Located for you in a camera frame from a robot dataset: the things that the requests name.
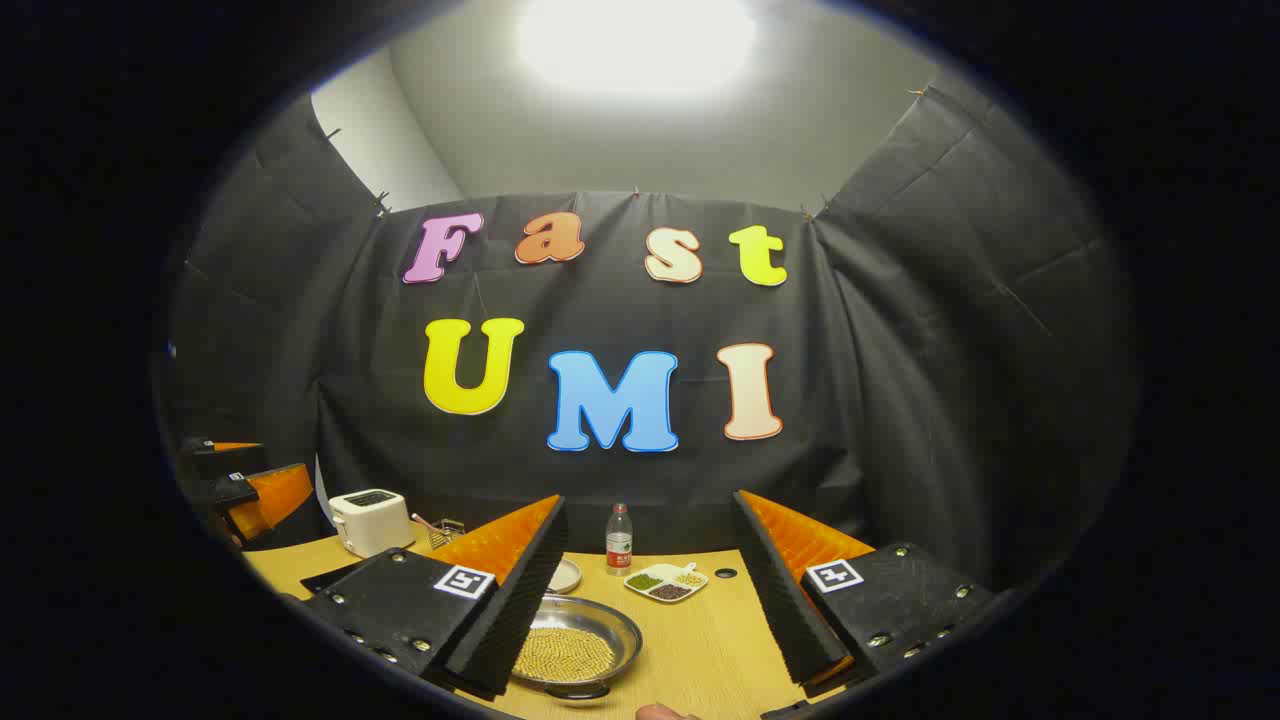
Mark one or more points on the pile of soybeans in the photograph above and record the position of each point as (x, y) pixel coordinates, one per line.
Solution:
(565, 655)

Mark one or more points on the pile of green mung beans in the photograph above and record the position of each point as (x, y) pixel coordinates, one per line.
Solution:
(644, 581)

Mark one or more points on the pink utensil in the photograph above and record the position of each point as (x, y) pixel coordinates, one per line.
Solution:
(425, 522)

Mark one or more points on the pile of dark beans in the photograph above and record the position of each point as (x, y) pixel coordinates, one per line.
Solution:
(670, 592)

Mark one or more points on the stainless steel pot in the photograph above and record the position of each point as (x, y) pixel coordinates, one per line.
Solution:
(605, 622)

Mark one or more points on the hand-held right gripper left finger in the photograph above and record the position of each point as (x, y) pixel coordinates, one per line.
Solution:
(530, 600)

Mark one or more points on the white divided dish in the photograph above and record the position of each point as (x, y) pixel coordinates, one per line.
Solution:
(666, 581)

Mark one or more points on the white round plate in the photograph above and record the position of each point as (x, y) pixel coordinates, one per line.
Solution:
(568, 576)

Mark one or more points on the white toaster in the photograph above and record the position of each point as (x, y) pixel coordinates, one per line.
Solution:
(370, 520)

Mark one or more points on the clear water bottle red label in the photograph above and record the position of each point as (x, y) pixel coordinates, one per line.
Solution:
(619, 545)

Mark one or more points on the ceiling light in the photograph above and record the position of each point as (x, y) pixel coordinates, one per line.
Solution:
(640, 40)

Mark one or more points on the black induction cooktop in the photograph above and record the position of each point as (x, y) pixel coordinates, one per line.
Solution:
(330, 577)

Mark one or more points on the black backdrop cloth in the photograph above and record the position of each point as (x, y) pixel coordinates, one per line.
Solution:
(900, 350)

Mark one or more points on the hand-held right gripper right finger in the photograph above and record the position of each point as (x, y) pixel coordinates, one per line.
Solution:
(780, 600)

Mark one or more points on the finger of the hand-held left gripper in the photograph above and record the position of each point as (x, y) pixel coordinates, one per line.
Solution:
(285, 525)
(225, 460)

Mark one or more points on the small pile of yellow beans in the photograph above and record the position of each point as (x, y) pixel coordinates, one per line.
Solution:
(690, 579)

